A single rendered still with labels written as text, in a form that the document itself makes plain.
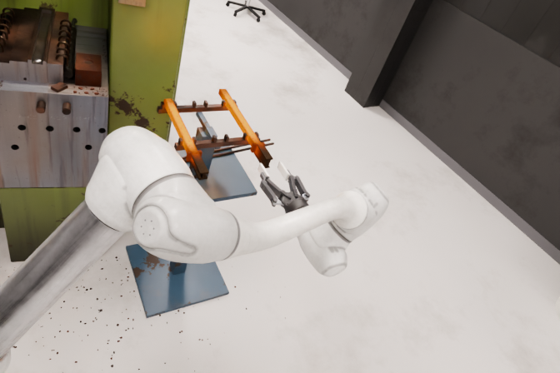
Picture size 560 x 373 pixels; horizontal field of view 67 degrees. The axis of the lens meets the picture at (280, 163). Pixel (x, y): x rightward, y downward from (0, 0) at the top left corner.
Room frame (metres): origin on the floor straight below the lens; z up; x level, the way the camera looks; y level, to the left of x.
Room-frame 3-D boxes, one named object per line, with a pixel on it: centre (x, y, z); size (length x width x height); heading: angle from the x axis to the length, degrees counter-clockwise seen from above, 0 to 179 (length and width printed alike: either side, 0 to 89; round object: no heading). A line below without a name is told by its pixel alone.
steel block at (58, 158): (1.33, 0.95, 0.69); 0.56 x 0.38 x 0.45; 31
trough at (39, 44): (1.31, 0.98, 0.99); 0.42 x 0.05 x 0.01; 31
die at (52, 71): (1.29, 1.00, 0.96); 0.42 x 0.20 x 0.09; 31
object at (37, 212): (1.33, 0.95, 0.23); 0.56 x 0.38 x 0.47; 31
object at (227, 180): (1.25, 0.29, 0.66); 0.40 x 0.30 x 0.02; 131
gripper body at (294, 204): (0.98, -0.09, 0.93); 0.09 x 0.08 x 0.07; 40
